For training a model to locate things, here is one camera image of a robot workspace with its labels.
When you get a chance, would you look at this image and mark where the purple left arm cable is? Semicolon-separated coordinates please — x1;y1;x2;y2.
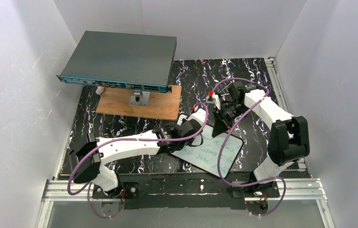
67;102;210;219

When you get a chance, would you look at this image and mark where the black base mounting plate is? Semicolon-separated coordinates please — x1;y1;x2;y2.
92;171;280;210

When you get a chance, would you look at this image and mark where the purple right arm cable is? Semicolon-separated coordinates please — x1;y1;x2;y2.
212;77;287;218

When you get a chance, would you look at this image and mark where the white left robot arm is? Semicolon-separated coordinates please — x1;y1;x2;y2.
67;119;205;195

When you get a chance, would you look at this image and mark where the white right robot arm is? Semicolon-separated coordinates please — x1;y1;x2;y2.
206;81;310;192

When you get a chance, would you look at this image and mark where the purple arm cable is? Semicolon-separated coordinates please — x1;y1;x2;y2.
212;77;287;218
67;102;210;219

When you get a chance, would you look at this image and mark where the small whiteboard black frame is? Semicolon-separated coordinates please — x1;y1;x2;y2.
172;124;244;178

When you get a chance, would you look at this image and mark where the plywood board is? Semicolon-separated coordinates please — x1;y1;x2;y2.
96;85;182;120

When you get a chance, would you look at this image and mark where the grey metal bracket stand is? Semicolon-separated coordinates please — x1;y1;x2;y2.
129;90;150;107

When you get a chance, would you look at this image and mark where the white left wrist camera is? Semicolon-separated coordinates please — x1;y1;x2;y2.
187;107;209;125

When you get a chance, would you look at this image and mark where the aluminium front frame rail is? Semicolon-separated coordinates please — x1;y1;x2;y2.
36;178;335;228

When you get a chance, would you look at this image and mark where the white cylinder switch foot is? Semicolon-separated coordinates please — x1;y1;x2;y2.
95;86;105;95

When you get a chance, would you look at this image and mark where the aluminium right side rail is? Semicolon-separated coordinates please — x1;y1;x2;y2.
264;57;288;111

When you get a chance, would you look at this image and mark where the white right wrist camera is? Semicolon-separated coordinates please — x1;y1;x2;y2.
206;91;221;110

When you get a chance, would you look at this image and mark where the grey network switch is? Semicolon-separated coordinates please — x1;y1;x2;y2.
57;31;177;93

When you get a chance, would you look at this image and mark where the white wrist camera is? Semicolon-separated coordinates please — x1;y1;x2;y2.
206;91;221;110
187;107;209;125

